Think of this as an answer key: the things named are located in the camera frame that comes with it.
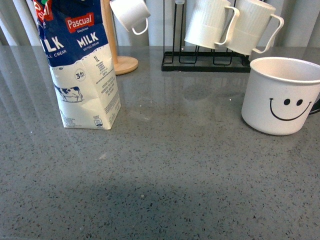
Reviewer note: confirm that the blue white milk carton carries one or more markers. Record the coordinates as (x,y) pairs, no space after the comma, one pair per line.
(74,40)

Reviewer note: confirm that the cream ribbed cup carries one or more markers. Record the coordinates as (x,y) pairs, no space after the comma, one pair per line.
(254,17)
(212,23)

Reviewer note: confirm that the white pleated curtain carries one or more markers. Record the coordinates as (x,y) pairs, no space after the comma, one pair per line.
(301,24)

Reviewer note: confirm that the wooden mug tree stand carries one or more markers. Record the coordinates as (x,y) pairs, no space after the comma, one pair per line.
(122,64)

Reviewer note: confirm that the cream ribbed cup right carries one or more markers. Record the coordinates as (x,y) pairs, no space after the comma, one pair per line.
(254,17)

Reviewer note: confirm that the small white hanging mug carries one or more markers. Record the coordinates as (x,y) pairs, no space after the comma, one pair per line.
(130,13)

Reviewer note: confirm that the black wire cup rack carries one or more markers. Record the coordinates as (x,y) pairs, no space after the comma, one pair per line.
(180,58)

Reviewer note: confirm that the cream ribbed cup left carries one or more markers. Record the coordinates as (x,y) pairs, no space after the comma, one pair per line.
(212,23)

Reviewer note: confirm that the white smiley face mug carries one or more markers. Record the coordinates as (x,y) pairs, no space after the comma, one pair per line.
(280,94)

